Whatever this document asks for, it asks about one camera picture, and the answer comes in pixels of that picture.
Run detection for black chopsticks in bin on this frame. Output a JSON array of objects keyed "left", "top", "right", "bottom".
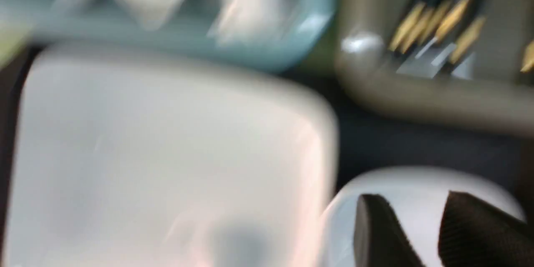
[{"left": 387, "top": 0, "right": 531, "bottom": 79}]

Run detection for white small sauce dish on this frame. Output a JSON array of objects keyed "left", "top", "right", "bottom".
[{"left": 319, "top": 166, "right": 526, "bottom": 267}]

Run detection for black serving tray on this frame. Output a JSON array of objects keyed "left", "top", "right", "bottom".
[{"left": 1, "top": 46, "right": 522, "bottom": 267}]

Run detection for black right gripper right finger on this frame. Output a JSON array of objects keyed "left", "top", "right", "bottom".
[{"left": 438, "top": 191, "right": 534, "bottom": 267}]

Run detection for large white square plate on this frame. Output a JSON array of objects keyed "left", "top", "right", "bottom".
[{"left": 1, "top": 44, "right": 337, "bottom": 267}]

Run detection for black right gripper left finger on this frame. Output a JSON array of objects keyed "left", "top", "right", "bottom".
[{"left": 353, "top": 194, "right": 424, "bottom": 267}]

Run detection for brown plastic bin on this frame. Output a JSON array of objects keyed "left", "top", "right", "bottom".
[{"left": 336, "top": 0, "right": 533, "bottom": 136}]

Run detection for teal plastic bin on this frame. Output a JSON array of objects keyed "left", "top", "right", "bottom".
[{"left": 1, "top": 0, "right": 336, "bottom": 72}]

